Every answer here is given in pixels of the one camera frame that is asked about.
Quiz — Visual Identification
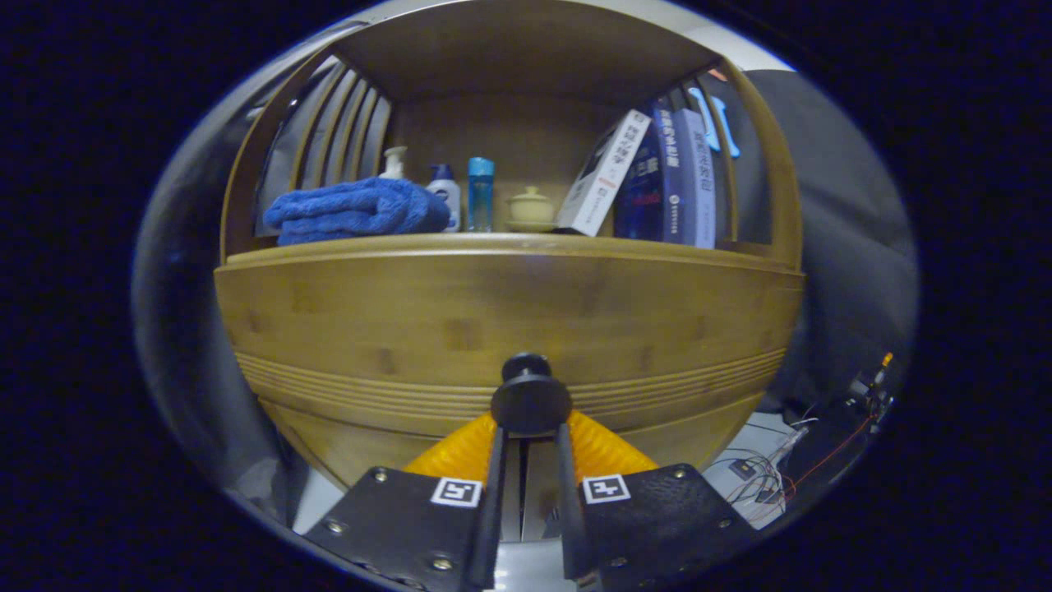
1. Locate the black drawer knob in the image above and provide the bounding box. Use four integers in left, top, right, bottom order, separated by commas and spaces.
491, 353, 573, 437

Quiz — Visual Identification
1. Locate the black electronic equipment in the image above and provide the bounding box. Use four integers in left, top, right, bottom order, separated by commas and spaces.
801, 352, 897, 494

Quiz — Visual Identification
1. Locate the white book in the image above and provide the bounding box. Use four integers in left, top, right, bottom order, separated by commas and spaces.
556, 109, 652, 238

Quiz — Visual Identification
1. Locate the light blue book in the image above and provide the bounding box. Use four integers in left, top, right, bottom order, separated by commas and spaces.
676, 107, 717, 250

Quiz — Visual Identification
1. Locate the dark blue book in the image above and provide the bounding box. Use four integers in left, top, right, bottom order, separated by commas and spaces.
613, 100, 685, 243

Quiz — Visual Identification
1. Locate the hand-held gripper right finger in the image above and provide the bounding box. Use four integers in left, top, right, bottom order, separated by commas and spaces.
555, 410, 761, 591

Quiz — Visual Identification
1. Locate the wooden drawer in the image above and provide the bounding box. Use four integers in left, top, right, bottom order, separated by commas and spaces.
214, 261, 806, 441

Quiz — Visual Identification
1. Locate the beige lidded teacup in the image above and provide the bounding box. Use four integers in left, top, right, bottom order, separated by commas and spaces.
504, 186, 558, 234

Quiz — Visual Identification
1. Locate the wooden countertop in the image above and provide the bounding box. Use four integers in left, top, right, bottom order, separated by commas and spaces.
226, 232, 802, 268

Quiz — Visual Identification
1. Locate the wooden cabinet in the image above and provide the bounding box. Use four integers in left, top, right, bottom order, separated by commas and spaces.
214, 0, 808, 543

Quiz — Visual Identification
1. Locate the white bottle blue cap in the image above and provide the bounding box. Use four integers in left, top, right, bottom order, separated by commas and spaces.
425, 163, 462, 234

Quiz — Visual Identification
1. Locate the white cable bundle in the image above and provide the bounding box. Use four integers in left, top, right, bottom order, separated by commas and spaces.
707, 415, 823, 527

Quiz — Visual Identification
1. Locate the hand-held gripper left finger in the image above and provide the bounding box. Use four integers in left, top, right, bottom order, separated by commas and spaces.
302, 413, 508, 592

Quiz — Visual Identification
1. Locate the blue transparent bottle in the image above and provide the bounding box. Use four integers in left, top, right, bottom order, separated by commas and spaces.
467, 156, 496, 234

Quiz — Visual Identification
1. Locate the blue folded towel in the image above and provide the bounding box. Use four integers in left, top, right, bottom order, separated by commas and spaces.
263, 177, 451, 247

